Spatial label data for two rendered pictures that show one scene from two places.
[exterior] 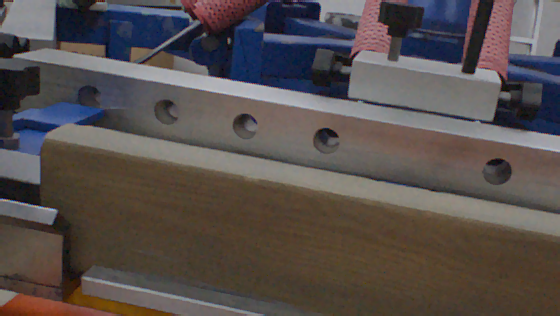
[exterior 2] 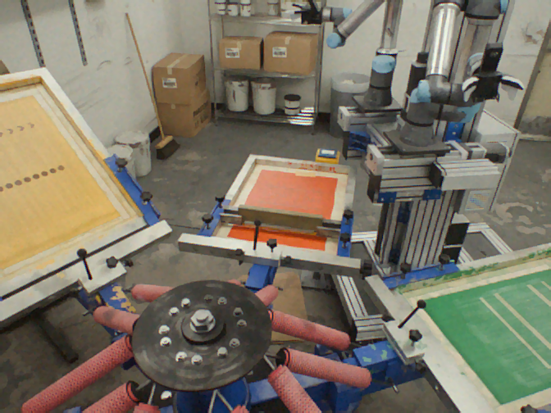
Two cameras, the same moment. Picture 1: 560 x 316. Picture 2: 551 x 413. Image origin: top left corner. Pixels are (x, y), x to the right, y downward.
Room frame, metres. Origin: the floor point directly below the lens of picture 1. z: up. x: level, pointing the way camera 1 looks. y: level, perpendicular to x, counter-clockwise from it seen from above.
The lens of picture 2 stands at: (1.73, 0.03, 2.03)
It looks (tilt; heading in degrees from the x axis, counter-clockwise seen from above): 34 degrees down; 183
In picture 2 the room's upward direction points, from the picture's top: 1 degrees clockwise
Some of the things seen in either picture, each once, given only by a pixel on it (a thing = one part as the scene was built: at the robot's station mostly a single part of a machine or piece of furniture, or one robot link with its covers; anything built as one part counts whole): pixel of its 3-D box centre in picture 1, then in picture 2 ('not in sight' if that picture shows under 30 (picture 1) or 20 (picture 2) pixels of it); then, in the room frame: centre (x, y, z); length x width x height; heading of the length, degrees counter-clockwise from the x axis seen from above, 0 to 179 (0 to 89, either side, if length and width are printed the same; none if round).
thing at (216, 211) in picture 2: not in sight; (215, 221); (0.29, -0.32, 0.98); 0.30 x 0.05 x 0.07; 172
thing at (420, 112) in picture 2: not in sight; (425, 103); (-0.03, 0.55, 1.42); 0.13 x 0.12 x 0.14; 78
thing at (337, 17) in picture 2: not in sight; (341, 15); (-0.70, 0.21, 1.65); 0.11 x 0.08 x 0.09; 76
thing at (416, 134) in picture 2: not in sight; (417, 129); (-0.03, 0.54, 1.31); 0.15 x 0.15 x 0.10
